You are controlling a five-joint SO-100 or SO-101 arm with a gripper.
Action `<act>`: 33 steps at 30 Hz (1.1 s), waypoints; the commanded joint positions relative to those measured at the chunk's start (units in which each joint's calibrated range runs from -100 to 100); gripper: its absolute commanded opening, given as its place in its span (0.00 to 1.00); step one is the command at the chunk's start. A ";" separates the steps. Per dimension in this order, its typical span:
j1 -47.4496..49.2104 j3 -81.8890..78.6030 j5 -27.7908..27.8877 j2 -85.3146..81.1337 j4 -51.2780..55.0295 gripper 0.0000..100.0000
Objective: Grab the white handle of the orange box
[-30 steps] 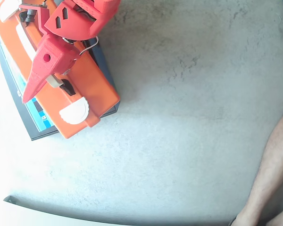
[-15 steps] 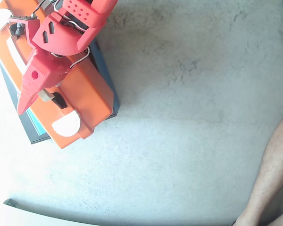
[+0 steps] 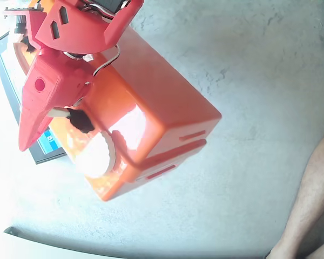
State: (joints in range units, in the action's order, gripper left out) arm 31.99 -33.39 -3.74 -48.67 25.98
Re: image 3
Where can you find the black frame kit box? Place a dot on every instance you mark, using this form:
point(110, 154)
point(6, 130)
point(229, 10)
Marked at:
point(47, 140)

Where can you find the red robot arm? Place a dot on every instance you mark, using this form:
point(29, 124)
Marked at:
point(78, 32)

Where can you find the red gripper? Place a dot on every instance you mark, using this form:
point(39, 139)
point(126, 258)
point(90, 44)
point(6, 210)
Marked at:
point(47, 87)

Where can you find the wrist camera with red mount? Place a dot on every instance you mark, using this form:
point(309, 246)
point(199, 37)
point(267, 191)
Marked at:
point(33, 24)

